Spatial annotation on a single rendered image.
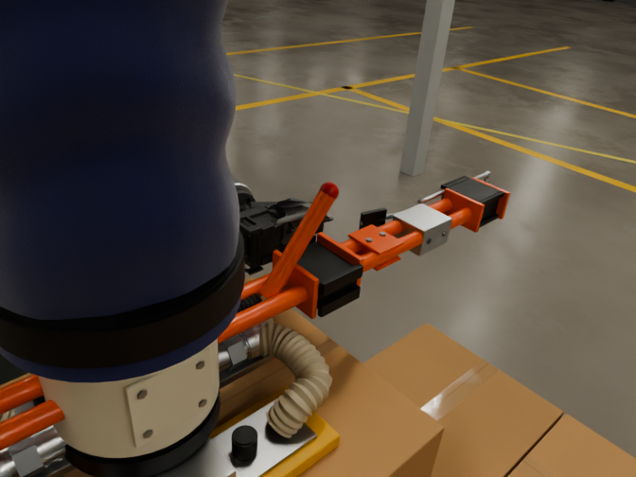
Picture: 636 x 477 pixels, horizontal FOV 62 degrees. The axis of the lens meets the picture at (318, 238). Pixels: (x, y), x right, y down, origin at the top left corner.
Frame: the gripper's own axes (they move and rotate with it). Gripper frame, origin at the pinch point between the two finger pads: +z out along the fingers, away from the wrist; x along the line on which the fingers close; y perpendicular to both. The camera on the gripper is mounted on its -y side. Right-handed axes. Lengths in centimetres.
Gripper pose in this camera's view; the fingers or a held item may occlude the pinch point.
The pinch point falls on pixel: (332, 265)
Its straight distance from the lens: 70.9
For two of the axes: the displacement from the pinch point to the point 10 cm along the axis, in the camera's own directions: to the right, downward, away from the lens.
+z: 6.7, 4.2, -6.1
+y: -7.4, 3.0, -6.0
